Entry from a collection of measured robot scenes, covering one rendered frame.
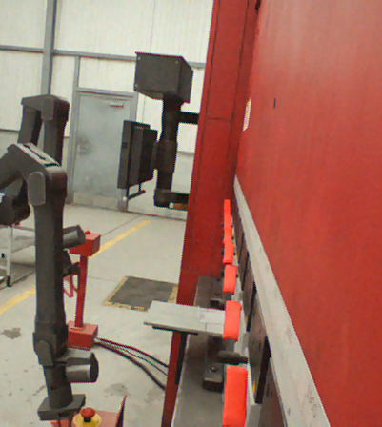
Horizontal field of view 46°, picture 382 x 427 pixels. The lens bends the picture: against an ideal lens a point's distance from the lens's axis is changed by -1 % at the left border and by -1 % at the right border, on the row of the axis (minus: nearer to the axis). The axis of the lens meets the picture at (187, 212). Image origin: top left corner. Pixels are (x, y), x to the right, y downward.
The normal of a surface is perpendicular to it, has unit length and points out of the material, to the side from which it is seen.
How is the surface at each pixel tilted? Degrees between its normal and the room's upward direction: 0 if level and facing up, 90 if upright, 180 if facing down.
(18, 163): 91
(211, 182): 90
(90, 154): 90
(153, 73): 90
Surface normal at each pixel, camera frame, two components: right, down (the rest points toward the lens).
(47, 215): -0.12, 0.29
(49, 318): -0.11, -0.06
